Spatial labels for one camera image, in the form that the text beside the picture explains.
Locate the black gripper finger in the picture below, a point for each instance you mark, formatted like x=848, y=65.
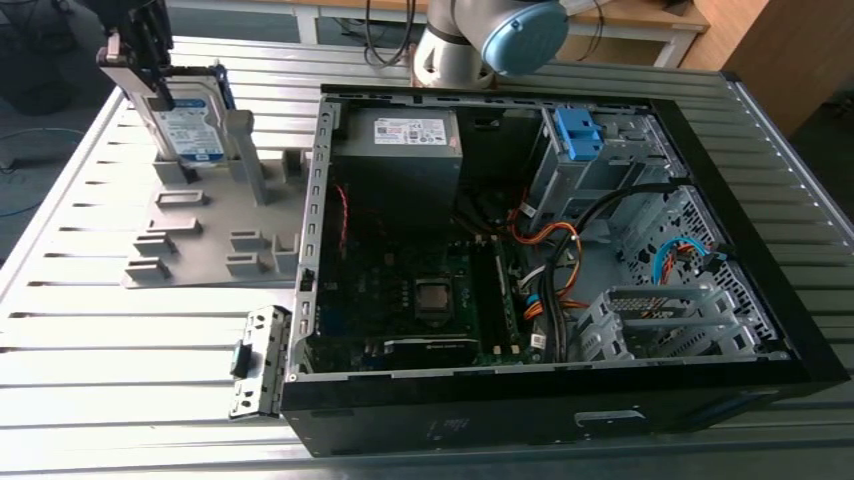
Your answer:
x=156, y=65

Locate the hard disk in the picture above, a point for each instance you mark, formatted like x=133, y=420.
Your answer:
x=193, y=135

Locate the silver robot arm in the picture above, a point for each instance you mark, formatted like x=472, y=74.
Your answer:
x=453, y=60

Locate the silver disk bay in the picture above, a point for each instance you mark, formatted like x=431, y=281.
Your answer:
x=667, y=325

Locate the black office chair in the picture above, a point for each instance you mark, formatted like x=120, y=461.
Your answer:
x=40, y=95

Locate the grey parts rack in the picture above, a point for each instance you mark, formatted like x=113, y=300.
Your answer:
x=213, y=235

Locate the grey power supply unit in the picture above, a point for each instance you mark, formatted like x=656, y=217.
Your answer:
x=400, y=190

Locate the green motherboard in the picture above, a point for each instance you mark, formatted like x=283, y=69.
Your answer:
x=373, y=300

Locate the CPU socket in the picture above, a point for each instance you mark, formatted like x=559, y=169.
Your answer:
x=433, y=300

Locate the blue plastic drive latch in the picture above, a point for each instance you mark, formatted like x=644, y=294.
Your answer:
x=574, y=135

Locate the green RAM stick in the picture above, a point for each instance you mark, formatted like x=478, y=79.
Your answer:
x=502, y=280

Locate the silver optical drive cage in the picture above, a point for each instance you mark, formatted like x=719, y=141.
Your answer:
x=580, y=185

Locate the black graphics card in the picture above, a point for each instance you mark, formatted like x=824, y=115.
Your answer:
x=433, y=350

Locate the black PC case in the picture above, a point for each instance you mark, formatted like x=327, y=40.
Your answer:
x=467, y=415

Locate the wooden cabinet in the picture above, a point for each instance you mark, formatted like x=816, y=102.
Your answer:
x=754, y=60

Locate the hinged metal slot bracket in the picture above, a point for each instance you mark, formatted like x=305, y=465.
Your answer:
x=267, y=350

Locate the wooden desk white frame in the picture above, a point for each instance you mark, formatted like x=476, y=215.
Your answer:
x=634, y=17

